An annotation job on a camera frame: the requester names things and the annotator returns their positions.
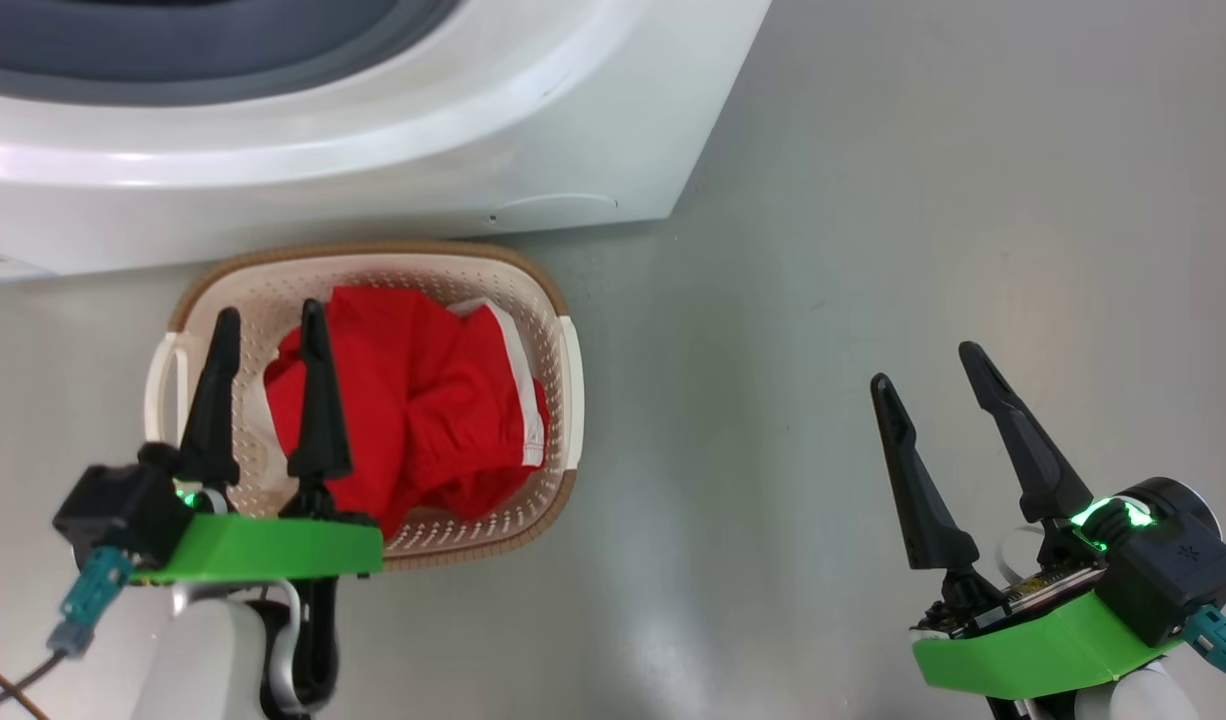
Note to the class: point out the grey rubber door gasket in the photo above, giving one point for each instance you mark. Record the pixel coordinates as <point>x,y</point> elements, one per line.
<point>273,85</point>

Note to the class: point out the red and white garment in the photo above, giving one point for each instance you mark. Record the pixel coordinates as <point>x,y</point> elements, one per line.
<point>413,400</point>

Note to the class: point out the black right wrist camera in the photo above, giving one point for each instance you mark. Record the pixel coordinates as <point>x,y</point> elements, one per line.
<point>1173,580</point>

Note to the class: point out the cream perforated basket brown rim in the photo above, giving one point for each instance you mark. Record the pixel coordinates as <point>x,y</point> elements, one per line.
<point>413,270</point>

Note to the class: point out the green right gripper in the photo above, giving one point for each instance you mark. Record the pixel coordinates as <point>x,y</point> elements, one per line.
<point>1033,650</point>

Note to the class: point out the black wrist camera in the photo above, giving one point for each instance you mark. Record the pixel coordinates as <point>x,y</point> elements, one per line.
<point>123,510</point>
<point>1173,580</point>

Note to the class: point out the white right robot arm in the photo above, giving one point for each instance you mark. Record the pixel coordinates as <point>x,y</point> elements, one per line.
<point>1143,700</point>

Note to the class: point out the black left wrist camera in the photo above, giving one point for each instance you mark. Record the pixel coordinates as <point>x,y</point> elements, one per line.
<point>123,510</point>

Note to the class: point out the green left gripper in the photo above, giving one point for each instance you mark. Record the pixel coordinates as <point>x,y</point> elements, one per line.
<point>263,550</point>

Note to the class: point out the white front-load washing machine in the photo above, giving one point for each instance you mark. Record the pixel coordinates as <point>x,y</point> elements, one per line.
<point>373,170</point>

